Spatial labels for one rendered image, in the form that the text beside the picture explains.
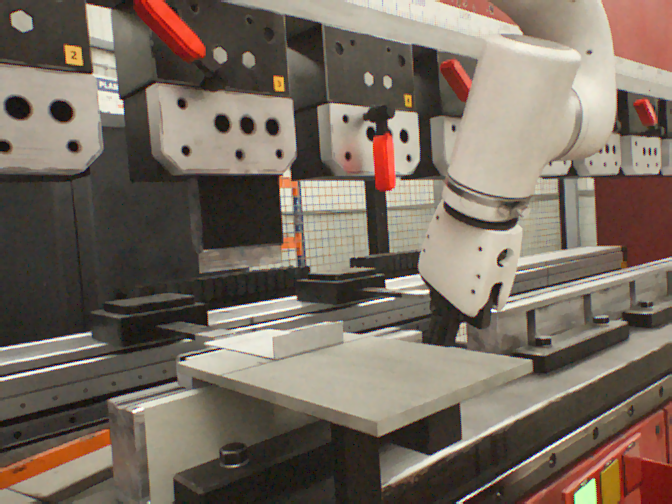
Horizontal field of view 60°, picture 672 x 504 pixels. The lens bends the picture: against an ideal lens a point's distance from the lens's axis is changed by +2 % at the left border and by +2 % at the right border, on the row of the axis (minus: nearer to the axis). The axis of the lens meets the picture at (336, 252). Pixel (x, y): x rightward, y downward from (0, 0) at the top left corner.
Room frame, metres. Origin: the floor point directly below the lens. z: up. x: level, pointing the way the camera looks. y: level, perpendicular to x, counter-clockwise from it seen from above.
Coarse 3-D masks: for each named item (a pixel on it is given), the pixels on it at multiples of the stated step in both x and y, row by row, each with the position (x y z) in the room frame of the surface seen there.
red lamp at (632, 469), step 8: (632, 448) 0.67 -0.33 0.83; (624, 456) 0.66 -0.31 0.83; (632, 456) 0.67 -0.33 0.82; (624, 464) 0.66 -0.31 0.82; (632, 464) 0.67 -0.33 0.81; (624, 472) 0.66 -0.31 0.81; (632, 472) 0.67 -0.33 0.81; (640, 472) 0.69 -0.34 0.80; (632, 480) 0.67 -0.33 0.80; (640, 480) 0.69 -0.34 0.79
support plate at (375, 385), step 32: (224, 352) 0.57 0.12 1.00; (320, 352) 0.54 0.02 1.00; (352, 352) 0.53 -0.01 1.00; (384, 352) 0.52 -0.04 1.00; (416, 352) 0.51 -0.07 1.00; (448, 352) 0.51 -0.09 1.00; (480, 352) 0.50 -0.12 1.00; (224, 384) 0.48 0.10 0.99; (256, 384) 0.44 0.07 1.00; (288, 384) 0.44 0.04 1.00; (320, 384) 0.43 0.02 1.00; (352, 384) 0.43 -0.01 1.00; (384, 384) 0.42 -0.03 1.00; (416, 384) 0.41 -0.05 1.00; (448, 384) 0.41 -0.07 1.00; (480, 384) 0.41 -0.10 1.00; (320, 416) 0.38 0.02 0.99; (352, 416) 0.36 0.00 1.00; (384, 416) 0.35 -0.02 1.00; (416, 416) 0.37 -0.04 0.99
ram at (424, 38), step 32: (96, 0) 0.55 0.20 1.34; (256, 0) 0.59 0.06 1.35; (288, 0) 0.62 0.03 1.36; (320, 0) 0.65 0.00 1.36; (448, 0) 0.80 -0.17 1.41; (480, 0) 0.85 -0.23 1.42; (608, 0) 1.13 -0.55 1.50; (640, 0) 1.23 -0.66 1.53; (288, 32) 0.67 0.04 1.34; (384, 32) 0.72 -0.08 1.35; (416, 32) 0.76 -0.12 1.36; (448, 32) 0.80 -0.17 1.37; (640, 32) 1.23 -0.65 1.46
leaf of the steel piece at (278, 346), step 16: (272, 336) 0.62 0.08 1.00; (288, 336) 0.53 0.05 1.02; (304, 336) 0.54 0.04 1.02; (320, 336) 0.55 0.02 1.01; (336, 336) 0.57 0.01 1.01; (240, 352) 0.56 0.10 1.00; (256, 352) 0.55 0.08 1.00; (272, 352) 0.54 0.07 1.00; (288, 352) 0.53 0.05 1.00; (304, 352) 0.54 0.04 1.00
